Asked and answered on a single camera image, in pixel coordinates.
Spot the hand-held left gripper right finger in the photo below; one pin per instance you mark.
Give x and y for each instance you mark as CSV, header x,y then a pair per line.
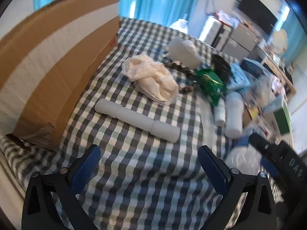
x,y
212,170

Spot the cream mesh cloth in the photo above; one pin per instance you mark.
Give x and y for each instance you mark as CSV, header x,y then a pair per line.
x,y
151,76

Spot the blue face mask pack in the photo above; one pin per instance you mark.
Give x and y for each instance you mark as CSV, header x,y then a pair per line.
x,y
238,76

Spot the white plush toy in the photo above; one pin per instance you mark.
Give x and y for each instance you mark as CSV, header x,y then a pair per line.
x,y
183,51

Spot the grey fridge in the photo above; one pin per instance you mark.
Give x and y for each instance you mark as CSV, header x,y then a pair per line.
x,y
242,40

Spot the white cream tube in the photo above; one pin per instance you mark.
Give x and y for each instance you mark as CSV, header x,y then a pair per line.
x,y
220,115

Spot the black wall television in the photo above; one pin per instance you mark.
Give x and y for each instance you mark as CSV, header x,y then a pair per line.
x,y
259,12

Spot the blue curtain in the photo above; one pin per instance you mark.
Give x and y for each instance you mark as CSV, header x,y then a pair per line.
x,y
153,0

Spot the white suitcase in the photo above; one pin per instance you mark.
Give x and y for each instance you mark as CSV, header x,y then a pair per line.
x,y
212,32

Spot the pile of packets on suitcase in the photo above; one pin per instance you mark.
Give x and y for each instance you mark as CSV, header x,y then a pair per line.
x,y
225,18

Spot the white oval mirror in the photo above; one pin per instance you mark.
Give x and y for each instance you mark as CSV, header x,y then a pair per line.
x,y
279,40

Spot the white plastic bag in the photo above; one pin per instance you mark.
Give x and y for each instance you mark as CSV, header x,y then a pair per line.
x,y
178,26

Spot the white plastic bottle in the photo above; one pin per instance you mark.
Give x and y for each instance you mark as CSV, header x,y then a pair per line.
x,y
234,115

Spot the green snack packet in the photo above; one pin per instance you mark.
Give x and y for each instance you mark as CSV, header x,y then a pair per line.
x,y
211,83

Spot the green and white box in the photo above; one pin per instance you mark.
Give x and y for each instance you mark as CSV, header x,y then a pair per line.
x,y
279,115

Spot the brown cardboard box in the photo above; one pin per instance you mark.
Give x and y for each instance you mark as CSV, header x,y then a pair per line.
x,y
50,60

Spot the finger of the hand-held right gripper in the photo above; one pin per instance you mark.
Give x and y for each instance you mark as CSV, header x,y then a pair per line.
x,y
261,143
269,167

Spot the checkered cloth covered desktop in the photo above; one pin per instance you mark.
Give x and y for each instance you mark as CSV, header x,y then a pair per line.
x,y
148,170

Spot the clear plastic bag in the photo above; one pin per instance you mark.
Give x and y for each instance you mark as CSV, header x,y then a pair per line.
x,y
242,160

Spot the white plastic tube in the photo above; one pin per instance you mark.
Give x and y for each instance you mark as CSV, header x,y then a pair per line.
x,y
136,119

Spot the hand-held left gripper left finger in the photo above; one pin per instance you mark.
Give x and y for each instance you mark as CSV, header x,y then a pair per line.
x,y
86,166

